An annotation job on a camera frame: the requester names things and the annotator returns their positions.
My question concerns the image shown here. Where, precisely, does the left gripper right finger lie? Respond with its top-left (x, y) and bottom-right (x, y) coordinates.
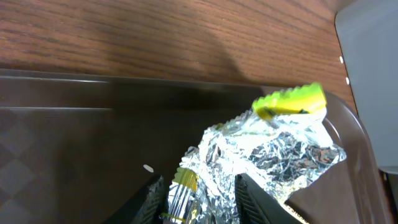
top-left (235, 174), bottom-right (300, 224)

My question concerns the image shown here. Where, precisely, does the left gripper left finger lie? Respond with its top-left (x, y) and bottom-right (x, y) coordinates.
top-left (103, 175), bottom-right (165, 224)

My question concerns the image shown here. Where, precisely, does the foil wrapper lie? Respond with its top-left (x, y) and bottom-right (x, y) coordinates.
top-left (161, 83), bottom-right (346, 223)

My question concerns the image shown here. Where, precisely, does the grey plastic dishwasher rack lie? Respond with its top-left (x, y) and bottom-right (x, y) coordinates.
top-left (335, 0), bottom-right (397, 174)

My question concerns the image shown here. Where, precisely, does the brown serving tray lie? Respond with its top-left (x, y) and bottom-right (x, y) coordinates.
top-left (0, 68), bottom-right (396, 224)

